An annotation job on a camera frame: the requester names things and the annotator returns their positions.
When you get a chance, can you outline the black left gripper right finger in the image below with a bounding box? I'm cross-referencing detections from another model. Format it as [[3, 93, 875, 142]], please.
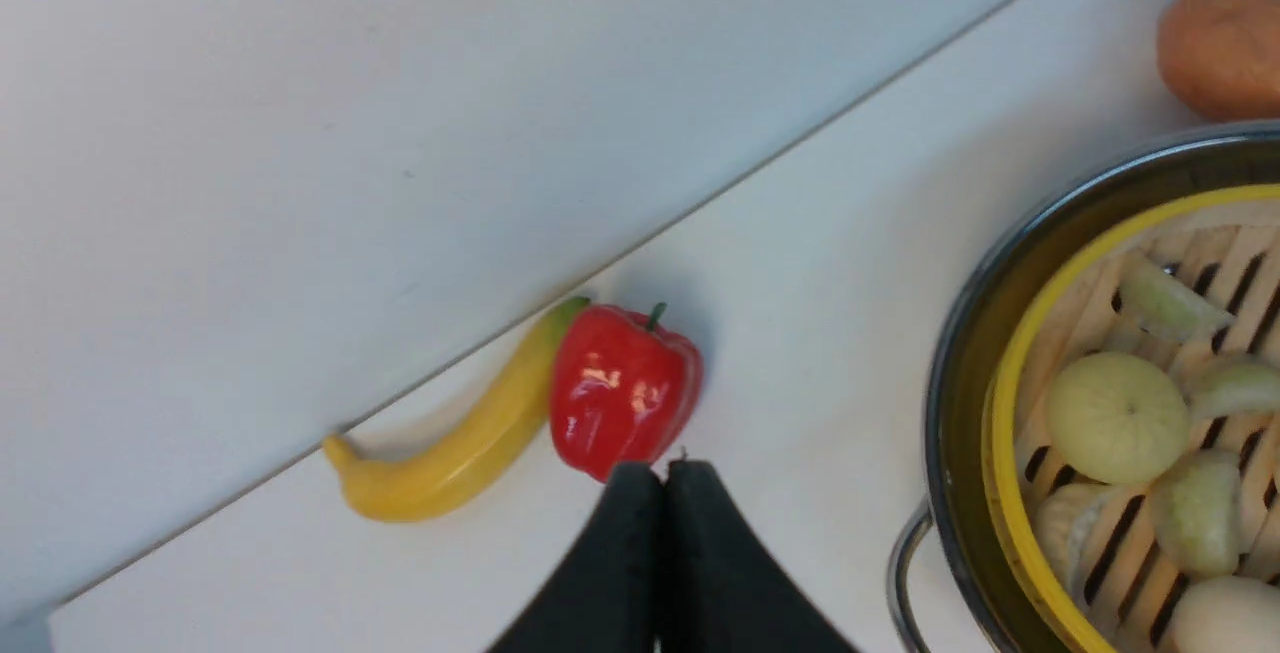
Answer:
[[660, 460, 855, 652]]

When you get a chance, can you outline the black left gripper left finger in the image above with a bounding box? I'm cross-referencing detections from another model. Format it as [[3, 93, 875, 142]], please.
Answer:
[[490, 464, 664, 652]]

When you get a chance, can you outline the yellow bamboo steamer basket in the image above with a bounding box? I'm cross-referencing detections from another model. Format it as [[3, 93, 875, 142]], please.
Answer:
[[983, 184, 1277, 652]]

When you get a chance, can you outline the stainless steel pot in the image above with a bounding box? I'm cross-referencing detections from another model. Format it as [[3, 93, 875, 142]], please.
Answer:
[[887, 122, 1279, 652]]

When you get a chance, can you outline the yellow banana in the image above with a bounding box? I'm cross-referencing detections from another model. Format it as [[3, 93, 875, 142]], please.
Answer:
[[321, 296, 590, 524]]

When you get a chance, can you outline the red bell pepper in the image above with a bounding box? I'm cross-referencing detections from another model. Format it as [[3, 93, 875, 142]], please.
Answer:
[[549, 302, 704, 484]]

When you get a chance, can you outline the round pale green bun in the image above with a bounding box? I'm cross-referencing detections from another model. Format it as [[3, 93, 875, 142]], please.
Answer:
[[1044, 351, 1193, 487]]

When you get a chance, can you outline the pale green dumpling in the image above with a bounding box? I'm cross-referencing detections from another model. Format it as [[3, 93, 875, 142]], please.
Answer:
[[1117, 255, 1235, 344], [1147, 449, 1244, 579], [1187, 357, 1279, 421]]

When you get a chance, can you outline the large pale dumpling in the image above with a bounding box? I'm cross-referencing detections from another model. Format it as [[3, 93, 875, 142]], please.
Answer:
[[1169, 576, 1279, 652]]

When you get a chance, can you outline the brown potato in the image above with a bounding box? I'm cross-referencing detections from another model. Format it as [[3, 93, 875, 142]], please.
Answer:
[[1156, 0, 1279, 123]]

